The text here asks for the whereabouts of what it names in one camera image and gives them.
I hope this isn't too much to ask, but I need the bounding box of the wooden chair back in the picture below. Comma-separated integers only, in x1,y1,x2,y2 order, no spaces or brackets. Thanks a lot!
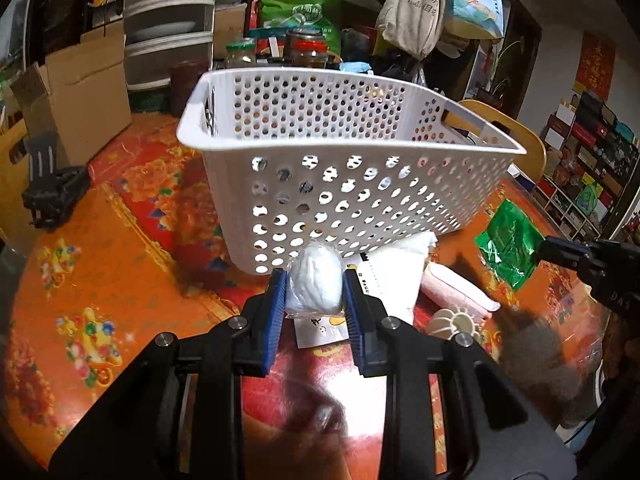
457,100,547,183

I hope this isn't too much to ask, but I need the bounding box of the white perforated plastic basket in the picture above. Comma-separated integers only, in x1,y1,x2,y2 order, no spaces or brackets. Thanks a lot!
176,67,528,277

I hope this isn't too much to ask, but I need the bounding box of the white packet with yellow print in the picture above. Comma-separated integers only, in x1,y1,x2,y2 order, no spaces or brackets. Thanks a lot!
294,260,383,350

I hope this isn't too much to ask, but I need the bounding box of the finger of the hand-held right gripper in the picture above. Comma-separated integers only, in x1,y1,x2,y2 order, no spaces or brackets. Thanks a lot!
536,236,593,273

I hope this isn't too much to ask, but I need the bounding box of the plain wooden chair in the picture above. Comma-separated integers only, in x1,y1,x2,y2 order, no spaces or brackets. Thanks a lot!
0,117,38,246

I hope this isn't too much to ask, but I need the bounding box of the green shopping bag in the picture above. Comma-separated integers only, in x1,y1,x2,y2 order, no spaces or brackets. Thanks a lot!
257,0,343,58

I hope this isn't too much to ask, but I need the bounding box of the glass jar with green lid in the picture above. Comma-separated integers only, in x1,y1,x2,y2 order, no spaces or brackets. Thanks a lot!
223,37,258,70

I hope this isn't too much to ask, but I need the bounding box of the glass jar with red lid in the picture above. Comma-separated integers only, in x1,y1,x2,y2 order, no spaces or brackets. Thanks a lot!
285,27,331,68

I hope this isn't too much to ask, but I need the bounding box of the green foil packet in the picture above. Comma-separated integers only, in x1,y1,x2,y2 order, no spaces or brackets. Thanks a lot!
474,199,546,291

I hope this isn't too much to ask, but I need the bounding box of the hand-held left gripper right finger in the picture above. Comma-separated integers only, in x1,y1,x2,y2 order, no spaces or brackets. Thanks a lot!
342,265,576,480

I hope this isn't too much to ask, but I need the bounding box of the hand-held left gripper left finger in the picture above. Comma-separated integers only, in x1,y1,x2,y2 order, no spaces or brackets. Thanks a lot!
47,267,288,480

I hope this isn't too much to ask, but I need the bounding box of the white cloth package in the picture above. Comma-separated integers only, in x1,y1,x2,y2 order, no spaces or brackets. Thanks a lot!
360,232,438,326

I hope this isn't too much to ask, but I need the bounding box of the stacked white drawer tower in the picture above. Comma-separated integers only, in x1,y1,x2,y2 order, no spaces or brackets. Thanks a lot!
122,0,219,93

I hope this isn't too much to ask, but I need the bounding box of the beige canvas tote bag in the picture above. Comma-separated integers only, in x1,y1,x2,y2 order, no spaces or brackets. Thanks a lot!
375,0,448,61

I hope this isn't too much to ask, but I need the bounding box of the white flower-shaped plastic piece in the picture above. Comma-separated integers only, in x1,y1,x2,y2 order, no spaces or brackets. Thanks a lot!
430,308,482,343

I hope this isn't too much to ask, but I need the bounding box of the illustrated paper bag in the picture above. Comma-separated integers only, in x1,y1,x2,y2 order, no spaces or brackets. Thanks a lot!
442,0,506,43

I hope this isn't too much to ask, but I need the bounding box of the closed cardboard carton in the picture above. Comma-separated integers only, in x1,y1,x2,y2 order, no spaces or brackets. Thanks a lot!
212,2,248,58

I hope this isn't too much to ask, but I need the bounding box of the shelf of boxes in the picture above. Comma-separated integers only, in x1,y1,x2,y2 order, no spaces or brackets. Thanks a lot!
532,92,640,241

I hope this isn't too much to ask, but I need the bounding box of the red wall hanging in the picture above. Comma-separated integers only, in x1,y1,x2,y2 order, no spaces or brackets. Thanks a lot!
575,31,617,102

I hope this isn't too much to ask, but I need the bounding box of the open cardboard box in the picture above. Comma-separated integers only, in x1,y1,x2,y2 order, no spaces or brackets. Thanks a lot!
10,35,133,168

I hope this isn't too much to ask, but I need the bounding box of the pink stick packet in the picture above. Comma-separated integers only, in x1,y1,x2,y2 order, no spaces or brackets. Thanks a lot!
420,264,502,318

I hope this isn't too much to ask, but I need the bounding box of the white soft ball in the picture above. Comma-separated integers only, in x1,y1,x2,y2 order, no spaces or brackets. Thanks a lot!
286,242,347,318

